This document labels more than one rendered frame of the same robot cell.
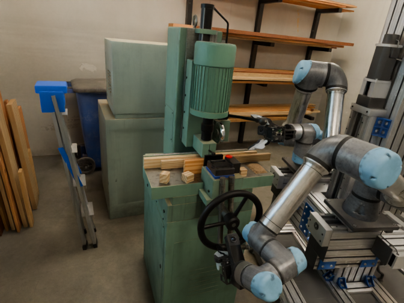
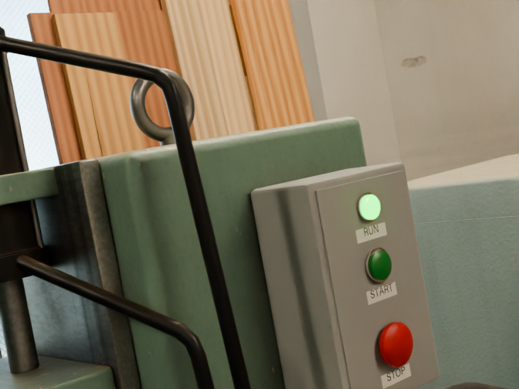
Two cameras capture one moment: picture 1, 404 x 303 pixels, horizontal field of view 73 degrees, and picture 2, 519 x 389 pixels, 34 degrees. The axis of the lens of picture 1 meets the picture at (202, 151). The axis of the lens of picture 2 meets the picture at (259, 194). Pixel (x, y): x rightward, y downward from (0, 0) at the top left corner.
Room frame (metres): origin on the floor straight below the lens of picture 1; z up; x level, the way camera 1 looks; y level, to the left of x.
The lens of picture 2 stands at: (1.36, -0.58, 1.51)
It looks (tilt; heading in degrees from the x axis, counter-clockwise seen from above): 3 degrees down; 73
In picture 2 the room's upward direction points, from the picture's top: 10 degrees counter-clockwise
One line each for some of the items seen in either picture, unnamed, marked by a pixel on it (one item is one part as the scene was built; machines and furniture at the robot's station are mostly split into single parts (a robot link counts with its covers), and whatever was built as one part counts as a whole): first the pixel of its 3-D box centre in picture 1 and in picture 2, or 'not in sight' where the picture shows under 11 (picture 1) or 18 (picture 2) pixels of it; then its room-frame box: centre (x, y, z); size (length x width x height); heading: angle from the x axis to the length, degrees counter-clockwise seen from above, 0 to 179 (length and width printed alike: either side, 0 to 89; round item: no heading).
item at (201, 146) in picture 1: (204, 146); not in sight; (1.26, -0.01, 0.99); 0.14 x 0.07 x 0.09; 23
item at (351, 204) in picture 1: (363, 202); not in sight; (1.08, -0.74, 0.87); 0.15 x 0.15 x 0.10
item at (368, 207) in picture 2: not in sight; (370, 207); (1.60, -0.05, 1.46); 0.02 x 0.01 x 0.02; 23
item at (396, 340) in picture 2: not in sight; (396, 344); (1.60, -0.05, 1.36); 0.03 x 0.01 x 0.03; 23
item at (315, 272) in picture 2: not in sight; (347, 286); (1.59, -0.02, 1.40); 0.10 x 0.06 x 0.16; 23
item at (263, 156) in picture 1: (219, 160); not in sight; (1.27, -0.09, 0.92); 0.60 x 0.02 x 0.04; 113
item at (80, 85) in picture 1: (100, 124); not in sight; (2.89, 1.15, 0.48); 0.64 x 0.54 x 0.97; 118
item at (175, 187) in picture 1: (212, 180); not in sight; (1.14, -0.06, 0.87); 0.61 x 0.30 x 0.06; 113
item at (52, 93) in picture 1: (71, 171); not in sight; (1.62, 0.86, 0.58); 0.27 x 0.25 x 1.16; 116
